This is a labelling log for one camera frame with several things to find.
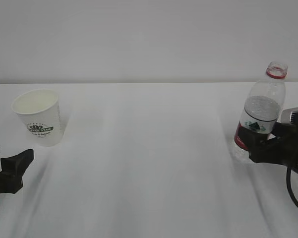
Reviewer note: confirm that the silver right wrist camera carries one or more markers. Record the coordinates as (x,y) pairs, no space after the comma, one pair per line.
(290,116)

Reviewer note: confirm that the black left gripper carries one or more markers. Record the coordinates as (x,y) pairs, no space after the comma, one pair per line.
(12,170)

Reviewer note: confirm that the clear water bottle red label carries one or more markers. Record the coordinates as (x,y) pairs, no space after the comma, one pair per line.
(262,107)

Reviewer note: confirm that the white paper coffee cup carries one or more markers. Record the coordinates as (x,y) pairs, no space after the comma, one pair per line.
(40,113)

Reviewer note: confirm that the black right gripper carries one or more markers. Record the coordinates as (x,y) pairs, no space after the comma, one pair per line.
(280,150)

